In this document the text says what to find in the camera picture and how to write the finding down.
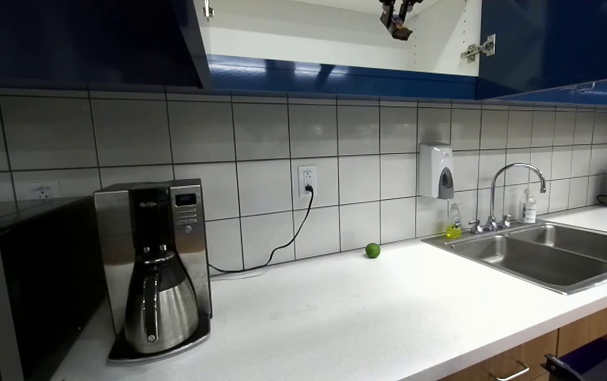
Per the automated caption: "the yellow dish soap bottle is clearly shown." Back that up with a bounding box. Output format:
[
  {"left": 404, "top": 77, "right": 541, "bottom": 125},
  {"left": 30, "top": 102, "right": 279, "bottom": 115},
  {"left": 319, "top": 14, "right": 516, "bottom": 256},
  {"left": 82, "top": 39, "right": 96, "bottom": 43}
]
[{"left": 442, "top": 198, "right": 466, "bottom": 242}]

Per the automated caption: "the blue plastic bin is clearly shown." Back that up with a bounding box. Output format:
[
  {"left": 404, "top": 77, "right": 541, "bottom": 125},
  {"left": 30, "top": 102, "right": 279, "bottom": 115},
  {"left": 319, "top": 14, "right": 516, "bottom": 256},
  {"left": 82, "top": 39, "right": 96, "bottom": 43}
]
[{"left": 541, "top": 337, "right": 607, "bottom": 381}]

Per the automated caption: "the chrome kitchen faucet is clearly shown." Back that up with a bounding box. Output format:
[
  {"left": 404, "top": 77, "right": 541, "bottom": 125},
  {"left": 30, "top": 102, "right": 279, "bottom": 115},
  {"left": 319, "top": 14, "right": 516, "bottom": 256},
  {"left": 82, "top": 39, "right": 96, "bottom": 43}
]
[{"left": 469, "top": 161, "right": 551, "bottom": 235}]

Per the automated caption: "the white wall outlet with plug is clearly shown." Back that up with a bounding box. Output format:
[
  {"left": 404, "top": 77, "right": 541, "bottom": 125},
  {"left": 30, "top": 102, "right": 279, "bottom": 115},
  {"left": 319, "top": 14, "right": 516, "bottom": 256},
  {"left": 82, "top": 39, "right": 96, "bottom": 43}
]
[{"left": 297, "top": 162, "right": 319, "bottom": 198}]

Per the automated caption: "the small white bottle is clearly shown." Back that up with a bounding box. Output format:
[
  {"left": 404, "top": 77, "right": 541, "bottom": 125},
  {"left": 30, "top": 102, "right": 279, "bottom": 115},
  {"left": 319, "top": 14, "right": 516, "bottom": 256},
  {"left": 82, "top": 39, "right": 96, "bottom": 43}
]
[{"left": 522, "top": 186, "right": 540, "bottom": 224}]

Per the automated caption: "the steel drawer handle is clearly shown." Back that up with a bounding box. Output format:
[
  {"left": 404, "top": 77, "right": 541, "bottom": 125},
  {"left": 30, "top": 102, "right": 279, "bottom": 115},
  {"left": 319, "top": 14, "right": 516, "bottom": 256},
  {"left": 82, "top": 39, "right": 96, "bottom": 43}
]
[{"left": 490, "top": 360, "right": 534, "bottom": 381}]

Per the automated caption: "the white empty wall outlet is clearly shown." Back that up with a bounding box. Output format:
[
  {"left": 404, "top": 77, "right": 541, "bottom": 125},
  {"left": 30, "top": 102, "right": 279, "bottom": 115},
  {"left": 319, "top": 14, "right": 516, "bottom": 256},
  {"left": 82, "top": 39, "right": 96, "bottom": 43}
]
[{"left": 33, "top": 182, "right": 57, "bottom": 204}]

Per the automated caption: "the wooden base cabinet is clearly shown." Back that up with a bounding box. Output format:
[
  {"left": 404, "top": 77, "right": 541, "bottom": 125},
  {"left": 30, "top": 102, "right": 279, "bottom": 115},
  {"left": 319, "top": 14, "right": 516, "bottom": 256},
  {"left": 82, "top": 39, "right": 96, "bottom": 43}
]
[{"left": 442, "top": 294, "right": 607, "bottom": 381}]

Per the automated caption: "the white wall soap dispenser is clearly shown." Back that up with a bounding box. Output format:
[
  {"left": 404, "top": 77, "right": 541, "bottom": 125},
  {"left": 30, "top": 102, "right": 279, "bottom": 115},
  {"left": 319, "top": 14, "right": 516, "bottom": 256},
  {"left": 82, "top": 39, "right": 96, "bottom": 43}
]
[{"left": 418, "top": 141, "right": 458, "bottom": 202}]

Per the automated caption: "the black steel microwave oven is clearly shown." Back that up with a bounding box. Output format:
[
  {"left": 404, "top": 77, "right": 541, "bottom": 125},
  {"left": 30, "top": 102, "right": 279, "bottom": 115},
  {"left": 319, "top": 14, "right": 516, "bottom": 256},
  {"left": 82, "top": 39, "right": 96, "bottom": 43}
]
[{"left": 0, "top": 197, "right": 108, "bottom": 381}]

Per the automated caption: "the steel coffee carafe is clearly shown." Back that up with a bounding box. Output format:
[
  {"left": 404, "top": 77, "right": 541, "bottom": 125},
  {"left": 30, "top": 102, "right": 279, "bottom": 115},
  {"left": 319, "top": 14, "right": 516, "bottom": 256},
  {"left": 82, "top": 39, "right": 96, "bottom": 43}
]
[{"left": 122, "top": 245, "right": 204, "bottom": 356}]

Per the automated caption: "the stainless steel double sink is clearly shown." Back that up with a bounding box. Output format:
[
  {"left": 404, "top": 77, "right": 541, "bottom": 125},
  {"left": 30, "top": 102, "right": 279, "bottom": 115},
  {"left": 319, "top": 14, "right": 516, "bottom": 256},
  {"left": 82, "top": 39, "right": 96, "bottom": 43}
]
[{"left": 425, "top": 220, "right": 607, "bottom": 294}]

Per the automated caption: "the blue cupboard door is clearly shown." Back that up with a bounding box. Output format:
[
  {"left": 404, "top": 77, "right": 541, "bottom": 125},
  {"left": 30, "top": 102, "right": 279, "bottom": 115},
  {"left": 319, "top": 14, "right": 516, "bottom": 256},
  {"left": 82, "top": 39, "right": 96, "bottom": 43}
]
[
  {"left": 478, "top": 0, "right": 607, "bottom": 107},
  {"left": 0, "top": 0, "right": 211, "bottom": 92}
]

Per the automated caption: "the black power cable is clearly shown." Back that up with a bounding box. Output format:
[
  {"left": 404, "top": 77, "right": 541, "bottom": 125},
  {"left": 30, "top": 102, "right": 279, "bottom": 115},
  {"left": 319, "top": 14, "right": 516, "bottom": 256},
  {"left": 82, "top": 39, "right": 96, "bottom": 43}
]
[{"left": 208, "top": 184, "right": 318, "bottom": 278}]

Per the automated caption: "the steel black coffee maker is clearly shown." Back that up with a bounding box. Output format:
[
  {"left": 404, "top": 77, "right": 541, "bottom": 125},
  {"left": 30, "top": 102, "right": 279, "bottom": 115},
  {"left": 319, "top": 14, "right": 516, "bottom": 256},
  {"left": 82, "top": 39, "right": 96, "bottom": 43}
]
[{"left": 92, "top": 178, "right": 215, "bottom": 367}]

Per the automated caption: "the open white cupboard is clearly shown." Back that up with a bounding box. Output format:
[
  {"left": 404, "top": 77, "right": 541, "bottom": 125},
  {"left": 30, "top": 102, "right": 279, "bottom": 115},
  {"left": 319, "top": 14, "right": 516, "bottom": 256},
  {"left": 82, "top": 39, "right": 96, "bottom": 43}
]
[{"left": 193, "top": 0, "right": 484, "bottom": 102}]

